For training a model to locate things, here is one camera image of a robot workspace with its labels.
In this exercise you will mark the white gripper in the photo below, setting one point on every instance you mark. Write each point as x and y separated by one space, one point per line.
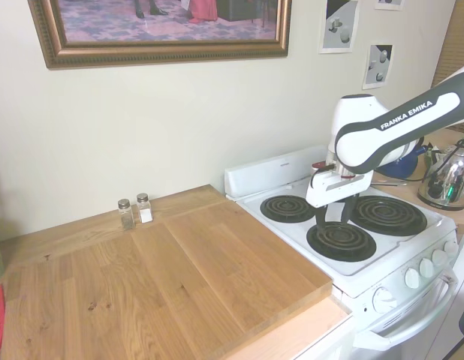
337 187

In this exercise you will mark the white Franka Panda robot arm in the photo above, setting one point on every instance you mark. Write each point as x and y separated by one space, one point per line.
404 112

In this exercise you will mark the small black coil burner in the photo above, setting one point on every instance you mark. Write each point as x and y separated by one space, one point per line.
284 210
342 243

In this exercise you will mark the large black coil burner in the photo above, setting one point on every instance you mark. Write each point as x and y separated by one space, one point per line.
393 216

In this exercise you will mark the white electric stove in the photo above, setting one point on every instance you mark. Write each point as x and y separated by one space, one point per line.
386 262

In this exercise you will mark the blue plastic object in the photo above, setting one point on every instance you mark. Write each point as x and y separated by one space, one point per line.
402 163

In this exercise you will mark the large white timer knob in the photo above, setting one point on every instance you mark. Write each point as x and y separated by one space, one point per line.
384 300

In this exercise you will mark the white stove knob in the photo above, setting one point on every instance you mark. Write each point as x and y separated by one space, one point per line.
450 246
411 278
439 257
426 267

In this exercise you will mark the shiny steel kettle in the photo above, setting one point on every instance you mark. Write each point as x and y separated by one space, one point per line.
448 180

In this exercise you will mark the grey paper poster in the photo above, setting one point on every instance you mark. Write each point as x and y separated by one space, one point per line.
378 67
389 3
339 26

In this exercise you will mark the large wooden butcher block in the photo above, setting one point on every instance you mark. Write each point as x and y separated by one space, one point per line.
160 277

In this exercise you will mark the glass salt shaker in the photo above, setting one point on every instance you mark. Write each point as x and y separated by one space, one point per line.
144 210

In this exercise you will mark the brown window blind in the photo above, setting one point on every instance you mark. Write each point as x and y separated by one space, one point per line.
455 45

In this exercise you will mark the glass pepper shaker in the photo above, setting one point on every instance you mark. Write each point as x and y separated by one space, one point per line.
126 215

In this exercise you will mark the gold framed painting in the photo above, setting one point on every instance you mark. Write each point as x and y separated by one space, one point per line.
160 45

